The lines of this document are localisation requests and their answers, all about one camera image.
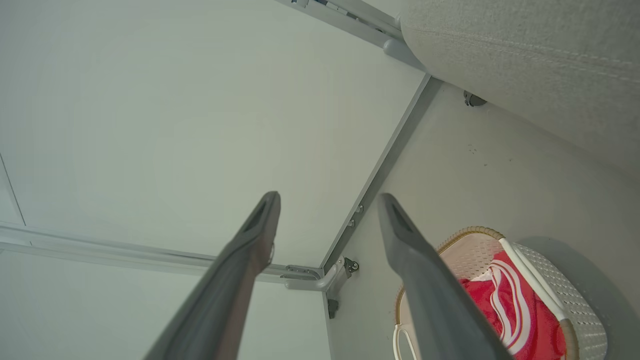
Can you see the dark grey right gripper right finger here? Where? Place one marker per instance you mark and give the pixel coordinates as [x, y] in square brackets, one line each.
[430, 300]

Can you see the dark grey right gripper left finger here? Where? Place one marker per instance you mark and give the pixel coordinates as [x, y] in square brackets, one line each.
[235, 280]

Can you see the red shorts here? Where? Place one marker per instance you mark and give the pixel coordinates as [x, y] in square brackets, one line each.
[525, 320]

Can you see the grey fabric cushioned surface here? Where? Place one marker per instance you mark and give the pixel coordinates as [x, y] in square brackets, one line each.
[540, 60]

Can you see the black caster wheel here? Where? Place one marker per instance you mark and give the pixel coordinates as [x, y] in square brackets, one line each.
[351, 265]

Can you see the white perforated laundry basket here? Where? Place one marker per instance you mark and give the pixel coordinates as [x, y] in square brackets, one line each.
[565, 285]

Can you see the grey partition floor rail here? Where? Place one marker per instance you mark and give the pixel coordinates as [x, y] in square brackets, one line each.
[385, 160]

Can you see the grey partition seam post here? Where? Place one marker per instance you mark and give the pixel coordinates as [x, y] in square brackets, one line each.
[350, 20]

